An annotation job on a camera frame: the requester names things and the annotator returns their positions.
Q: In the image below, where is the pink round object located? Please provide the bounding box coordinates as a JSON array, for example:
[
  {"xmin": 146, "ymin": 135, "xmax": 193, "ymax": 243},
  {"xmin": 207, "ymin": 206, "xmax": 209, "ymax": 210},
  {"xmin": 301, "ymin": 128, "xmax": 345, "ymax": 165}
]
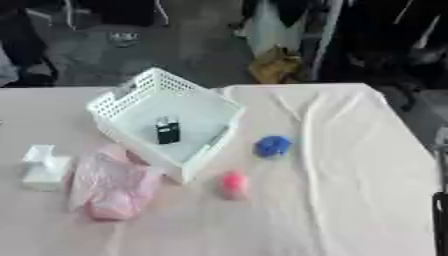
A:
[{"xmin": 218, "ymin": 170, "xmax": 252, "ymax": 201}]

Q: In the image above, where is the white T-shaped block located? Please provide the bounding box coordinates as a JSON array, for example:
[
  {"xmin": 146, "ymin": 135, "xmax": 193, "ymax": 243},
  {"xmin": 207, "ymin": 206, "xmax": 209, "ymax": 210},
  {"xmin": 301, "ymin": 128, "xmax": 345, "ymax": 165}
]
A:
[{"xmin": 19, "ymin": 144, "xmax": 74, "ymax": 193}]

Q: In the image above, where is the pink plastic bag package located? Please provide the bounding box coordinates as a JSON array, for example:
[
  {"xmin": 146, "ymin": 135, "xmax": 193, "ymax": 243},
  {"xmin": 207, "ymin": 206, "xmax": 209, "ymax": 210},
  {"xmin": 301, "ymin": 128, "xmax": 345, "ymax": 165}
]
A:
[{"xmin": 66, "ymin": 146, "xmax": 163, "ymax": 222}]

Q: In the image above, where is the yellow brown bag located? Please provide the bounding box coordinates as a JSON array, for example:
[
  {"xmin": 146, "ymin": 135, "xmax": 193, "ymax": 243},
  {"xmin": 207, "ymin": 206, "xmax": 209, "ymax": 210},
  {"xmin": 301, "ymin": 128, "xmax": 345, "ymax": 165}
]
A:
[{"xmin": 246, "ymin": 45, "xmax": 305, "ymax": 84}]

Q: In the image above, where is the white perforated plastic basket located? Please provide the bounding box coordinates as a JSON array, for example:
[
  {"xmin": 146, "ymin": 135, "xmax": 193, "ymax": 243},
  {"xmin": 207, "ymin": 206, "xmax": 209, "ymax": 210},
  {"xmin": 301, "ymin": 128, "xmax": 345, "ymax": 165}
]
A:
[{"xmin": 85, "ymin": 67, "xmax": 247, "ymax": 185}]

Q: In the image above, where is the black chair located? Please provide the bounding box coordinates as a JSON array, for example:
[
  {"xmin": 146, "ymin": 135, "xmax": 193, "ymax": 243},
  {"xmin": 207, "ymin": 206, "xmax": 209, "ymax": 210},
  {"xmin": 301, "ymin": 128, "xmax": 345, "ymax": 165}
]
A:
[{"xmin": 0, "ymin": 13, "xmax": 60, "ymax": 88}]

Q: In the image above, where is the blue round object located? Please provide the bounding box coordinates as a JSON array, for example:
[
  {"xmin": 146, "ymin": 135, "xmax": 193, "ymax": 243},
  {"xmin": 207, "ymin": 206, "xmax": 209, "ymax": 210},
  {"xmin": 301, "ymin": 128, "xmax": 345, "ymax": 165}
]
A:
[{"xmin": 252, "ymin": 134, "xmax": 294, "ymax": 159}]

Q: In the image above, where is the small black and white box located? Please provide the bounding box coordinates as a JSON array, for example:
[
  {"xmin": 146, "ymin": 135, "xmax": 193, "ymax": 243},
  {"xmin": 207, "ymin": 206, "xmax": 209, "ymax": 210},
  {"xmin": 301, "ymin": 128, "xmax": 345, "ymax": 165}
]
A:
[{"xmin": 154, "ymin": 115, "xmax": 182, "ymax": 145}]

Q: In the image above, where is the white cloth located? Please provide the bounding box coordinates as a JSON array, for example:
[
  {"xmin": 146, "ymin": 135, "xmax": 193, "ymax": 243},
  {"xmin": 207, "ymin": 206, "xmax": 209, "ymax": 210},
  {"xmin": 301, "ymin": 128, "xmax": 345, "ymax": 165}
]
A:
[{"xmin": 243, "ymin": 0, "xmax": 308, "ymax": 57}]

